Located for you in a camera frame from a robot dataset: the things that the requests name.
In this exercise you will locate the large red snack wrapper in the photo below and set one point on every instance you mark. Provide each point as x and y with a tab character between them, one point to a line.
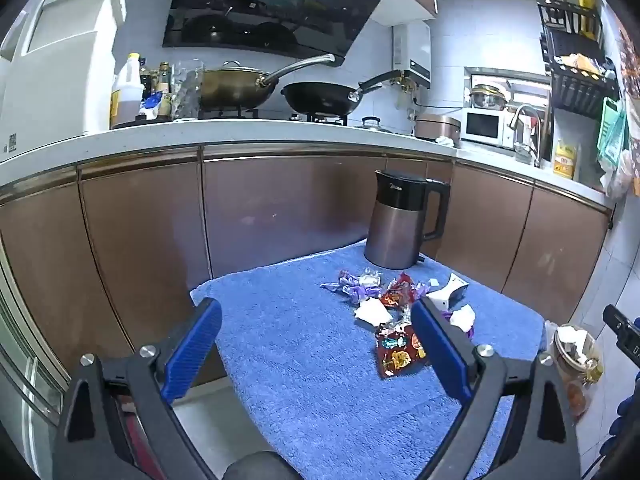
397	357

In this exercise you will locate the glass pot lid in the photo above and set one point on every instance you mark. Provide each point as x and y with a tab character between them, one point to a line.
372	125

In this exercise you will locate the black wall rack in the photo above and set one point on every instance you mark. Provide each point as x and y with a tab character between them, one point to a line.
575	85

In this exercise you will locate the brown kitchen base cabinets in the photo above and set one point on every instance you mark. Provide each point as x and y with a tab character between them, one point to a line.
275	210

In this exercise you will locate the person's right hand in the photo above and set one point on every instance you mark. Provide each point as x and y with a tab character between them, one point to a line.
627	410

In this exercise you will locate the yellow packet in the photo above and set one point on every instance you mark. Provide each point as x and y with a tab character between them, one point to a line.
566	160

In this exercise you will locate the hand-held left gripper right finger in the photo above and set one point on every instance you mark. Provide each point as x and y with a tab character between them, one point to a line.
440	355

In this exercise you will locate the clear silver candy wrapper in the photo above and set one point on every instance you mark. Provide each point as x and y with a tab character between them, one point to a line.
371	276

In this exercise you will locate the green plastic bag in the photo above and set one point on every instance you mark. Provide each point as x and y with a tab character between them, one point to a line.
612	132

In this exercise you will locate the stacked metal bowls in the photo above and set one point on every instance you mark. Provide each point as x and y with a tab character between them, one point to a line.
487	97

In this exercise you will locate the dark sauce bottles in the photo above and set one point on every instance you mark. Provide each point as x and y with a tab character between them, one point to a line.
157	87

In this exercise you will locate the white microwave oven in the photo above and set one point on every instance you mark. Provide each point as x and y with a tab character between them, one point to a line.
485	127

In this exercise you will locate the white water heater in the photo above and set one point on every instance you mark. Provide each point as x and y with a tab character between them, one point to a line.
412	52

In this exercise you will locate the blue towel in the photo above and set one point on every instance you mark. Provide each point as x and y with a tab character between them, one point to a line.
310	360

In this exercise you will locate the torn white paper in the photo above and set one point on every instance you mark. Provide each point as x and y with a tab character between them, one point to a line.
464	317

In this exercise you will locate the gas stove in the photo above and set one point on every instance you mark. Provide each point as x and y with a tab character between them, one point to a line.
280	116

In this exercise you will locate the small purple wrapper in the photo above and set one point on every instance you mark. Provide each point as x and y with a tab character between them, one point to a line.
422	288

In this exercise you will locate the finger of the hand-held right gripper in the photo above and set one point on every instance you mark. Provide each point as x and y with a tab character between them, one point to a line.
622	329

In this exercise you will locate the brown rice cooker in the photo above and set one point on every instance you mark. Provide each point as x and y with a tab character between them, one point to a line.
437	127

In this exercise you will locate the clear glass jar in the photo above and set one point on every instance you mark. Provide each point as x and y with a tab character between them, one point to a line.
187	92

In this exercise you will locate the purple candy wrapper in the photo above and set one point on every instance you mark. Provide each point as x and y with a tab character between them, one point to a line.
345	287

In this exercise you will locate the beige trash bin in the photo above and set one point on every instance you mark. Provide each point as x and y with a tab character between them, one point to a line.
575	352

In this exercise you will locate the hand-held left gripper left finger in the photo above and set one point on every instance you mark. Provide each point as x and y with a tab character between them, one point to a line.
192	355

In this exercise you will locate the chrome kitchen faucet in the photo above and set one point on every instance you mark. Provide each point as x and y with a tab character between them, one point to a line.
525	130

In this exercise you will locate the steel electric kettle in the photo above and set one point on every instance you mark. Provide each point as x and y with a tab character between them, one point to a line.
395	225

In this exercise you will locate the white dish cloth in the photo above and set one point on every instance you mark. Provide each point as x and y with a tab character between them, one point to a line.
446	141

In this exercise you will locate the white refrigerator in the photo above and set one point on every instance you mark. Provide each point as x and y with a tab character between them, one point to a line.
60	85

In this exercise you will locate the small white carton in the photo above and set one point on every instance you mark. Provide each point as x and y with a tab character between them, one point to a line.
447	292

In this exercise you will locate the black frying pan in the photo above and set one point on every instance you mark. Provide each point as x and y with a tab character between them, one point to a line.
320	100

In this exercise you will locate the white oil bottle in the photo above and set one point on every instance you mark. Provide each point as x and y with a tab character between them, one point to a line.
125	95

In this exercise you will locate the patterned hanging cloth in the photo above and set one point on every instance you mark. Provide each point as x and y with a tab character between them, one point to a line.
631	65

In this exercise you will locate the pile of candy wrappers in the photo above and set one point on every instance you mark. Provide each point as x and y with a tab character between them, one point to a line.
397	294

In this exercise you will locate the golden wok with lid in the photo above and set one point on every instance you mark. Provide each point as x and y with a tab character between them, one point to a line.
235	87

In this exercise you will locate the black glass range hood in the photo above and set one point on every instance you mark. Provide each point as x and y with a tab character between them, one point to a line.
260	5

